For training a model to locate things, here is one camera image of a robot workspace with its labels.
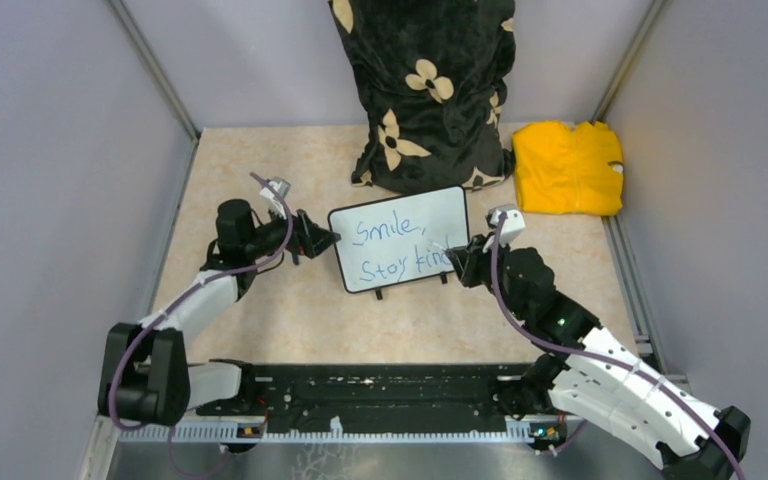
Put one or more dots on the small whiteboard black frame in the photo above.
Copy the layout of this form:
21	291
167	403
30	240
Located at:
385	242

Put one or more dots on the folded yellow garment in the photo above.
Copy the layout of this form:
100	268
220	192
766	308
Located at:
562	169

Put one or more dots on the black floral blanket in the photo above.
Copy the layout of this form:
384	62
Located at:
430	77

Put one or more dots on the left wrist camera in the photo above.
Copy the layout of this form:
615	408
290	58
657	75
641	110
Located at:
275	193

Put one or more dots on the aluminium rail frame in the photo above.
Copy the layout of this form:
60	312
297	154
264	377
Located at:
208	448

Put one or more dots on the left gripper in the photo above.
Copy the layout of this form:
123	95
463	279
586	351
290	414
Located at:
309	238

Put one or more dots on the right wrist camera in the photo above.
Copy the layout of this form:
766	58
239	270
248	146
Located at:
506	222

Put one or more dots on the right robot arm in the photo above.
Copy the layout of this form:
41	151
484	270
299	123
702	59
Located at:
587	372

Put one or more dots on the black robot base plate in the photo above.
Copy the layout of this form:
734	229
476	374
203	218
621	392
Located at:
397	403

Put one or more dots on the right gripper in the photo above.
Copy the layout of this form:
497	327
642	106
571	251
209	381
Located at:
468	258

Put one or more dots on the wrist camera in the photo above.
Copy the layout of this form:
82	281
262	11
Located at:
506	222
275	193

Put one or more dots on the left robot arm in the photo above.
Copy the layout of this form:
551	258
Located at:
146	377

